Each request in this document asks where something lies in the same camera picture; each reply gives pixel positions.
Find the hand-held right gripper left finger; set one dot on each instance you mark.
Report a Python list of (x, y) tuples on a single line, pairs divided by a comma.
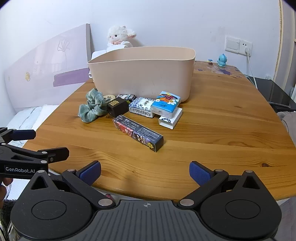
[(90, 173)]

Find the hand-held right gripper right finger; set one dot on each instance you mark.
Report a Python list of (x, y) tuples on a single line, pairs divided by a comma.
[(199, 173)]

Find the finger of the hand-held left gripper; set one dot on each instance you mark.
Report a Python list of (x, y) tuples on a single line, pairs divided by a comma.
[(57, 154), (23, 134)]

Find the person's left hand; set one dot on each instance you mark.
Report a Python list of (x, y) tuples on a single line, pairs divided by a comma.
[(1, 193)]

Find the white bedding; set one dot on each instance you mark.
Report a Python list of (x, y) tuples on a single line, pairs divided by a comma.
[(25, 118)]

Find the dark fuzzy cloth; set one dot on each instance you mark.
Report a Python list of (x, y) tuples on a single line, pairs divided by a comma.
[(5, 215)]

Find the green fabric scrunchie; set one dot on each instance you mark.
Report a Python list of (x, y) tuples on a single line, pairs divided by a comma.
[(91, 109)]

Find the small white cardboard box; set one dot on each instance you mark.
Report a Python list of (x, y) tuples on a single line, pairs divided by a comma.
[(170, 121)]

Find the long black printed box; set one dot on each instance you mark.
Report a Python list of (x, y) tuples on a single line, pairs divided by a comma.
[(138, 134)]

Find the pale purple bed headboard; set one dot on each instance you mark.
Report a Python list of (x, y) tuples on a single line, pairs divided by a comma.
[(34, 69)]

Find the dark brown cube box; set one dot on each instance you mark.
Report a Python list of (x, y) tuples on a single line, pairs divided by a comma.
[(116, 107)]

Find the small round tin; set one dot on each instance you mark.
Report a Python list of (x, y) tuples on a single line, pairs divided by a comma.
[(108, 97)]

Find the colourful cartoon tissue pack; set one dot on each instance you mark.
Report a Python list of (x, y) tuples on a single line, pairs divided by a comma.
[(165, 102)]

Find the blue white patterned packet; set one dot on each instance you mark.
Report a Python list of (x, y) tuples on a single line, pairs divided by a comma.
[(141, 106)]

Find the small black patterned box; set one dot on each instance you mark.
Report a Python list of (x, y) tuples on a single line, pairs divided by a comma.
[(126, 96)]

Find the person's grey trousers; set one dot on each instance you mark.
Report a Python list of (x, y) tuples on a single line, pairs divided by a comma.
[(289, 125)]

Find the beige plastic storage bin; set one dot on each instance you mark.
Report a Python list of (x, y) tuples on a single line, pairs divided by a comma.
[(138, 76)]

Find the black glass side table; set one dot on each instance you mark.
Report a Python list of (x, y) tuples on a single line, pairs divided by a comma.
[(270, 90)]

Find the tiny mushroom figurine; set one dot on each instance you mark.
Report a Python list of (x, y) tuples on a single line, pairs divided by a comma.
[(210, 61)]

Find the blue toy figurine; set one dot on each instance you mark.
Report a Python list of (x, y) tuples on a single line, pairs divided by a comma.
[(222, 60)]

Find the white plush sheep toy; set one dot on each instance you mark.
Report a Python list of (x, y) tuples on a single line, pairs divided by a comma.
[(118, 34)]

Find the light wooden cabinet panel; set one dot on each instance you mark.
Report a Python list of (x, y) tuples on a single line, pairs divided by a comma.
[(281, 34)]

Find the white wall switch socket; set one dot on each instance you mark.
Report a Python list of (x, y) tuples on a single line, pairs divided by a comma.
[(235, 44)]

